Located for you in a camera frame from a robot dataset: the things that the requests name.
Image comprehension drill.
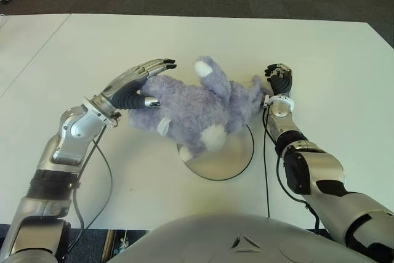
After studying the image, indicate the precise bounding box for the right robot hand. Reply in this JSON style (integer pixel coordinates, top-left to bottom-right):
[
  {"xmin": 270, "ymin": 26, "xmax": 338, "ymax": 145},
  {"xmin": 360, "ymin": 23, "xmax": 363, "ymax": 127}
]
[{"xmin": 263, "ymin": 63, "xmax": 294, "ymax": 96}]

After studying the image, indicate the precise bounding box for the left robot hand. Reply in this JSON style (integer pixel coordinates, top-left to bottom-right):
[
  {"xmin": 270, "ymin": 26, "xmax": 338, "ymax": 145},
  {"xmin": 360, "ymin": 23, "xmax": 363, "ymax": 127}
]
[{"xmin": 92, "ymin": 58, "xmax": 178, "ymax": 113}]

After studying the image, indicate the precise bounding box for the purple plush doll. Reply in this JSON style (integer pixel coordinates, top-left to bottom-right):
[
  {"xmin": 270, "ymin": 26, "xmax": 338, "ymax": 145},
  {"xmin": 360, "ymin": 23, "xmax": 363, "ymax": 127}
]
[{"xmin": 127, "ymin": 55, "xmax": 273, "ymax": 161}]

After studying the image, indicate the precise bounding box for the thick black right elbow cable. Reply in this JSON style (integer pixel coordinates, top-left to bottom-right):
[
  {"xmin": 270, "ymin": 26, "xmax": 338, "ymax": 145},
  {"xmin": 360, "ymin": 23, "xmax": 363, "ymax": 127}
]
[{"xmin": 275, "ymin": 152, "xmax": 321, "ymax": 233}]

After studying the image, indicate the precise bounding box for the metal table leg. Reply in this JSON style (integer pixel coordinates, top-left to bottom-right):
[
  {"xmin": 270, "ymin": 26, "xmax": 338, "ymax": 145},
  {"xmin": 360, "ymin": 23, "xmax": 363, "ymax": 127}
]
[{"xmin": 101, "ymin": 229, "xmax": 117, "ymax": 259}]

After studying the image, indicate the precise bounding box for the white wrist camera ring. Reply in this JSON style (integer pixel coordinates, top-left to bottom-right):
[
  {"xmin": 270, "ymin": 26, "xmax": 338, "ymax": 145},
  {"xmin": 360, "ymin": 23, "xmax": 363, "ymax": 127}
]
[
  {"xmin": 82, "ymin": 96, "xmax": 121, "ymax": 127},
  {"xmin": 263, "ymin": 94, "xmax": 295, "ymax": 111}
]

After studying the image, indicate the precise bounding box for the white plate black rim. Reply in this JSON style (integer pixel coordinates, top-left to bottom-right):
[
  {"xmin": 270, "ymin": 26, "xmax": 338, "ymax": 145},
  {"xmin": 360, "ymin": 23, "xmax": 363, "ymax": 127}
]
[{"xmin": 177, "ymin": 124, "xmax": 255, "ymax": 181}]

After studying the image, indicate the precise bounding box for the white right wrist camera ring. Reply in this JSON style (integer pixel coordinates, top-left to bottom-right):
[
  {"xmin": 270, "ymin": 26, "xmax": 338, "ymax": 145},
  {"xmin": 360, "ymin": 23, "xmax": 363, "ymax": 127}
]
[{"xmin": 263, "ymin": 94, "xmax": 295, "ymax": 111}]

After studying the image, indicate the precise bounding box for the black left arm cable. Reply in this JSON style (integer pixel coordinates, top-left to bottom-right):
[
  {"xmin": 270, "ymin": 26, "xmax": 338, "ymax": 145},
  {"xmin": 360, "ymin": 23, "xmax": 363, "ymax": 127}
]
[{"xmin": 63, "ymin": 121, "xmax": 113, "ymax": 253}]

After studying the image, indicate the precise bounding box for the white left wrist camera ring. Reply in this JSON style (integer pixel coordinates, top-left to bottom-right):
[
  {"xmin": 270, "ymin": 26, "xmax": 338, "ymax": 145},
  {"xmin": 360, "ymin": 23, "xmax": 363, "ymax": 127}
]
[{"xmin": 82, "ymin": 96, "xmax": 121, "ymax": 127}]

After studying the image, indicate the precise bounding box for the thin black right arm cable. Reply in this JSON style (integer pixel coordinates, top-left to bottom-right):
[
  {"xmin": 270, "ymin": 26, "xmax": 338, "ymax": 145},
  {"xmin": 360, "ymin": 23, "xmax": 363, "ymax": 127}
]
[{"xmin": 262, "ymin": 104, "xmax": 271, "ymax": 218}]

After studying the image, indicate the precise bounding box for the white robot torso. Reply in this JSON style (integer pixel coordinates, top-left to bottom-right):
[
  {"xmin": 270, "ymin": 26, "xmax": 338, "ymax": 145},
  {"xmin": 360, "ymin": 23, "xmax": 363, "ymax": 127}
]
[{"xmin": 107, "ymin": 212, "xmax": 385, "ymax": 263}]

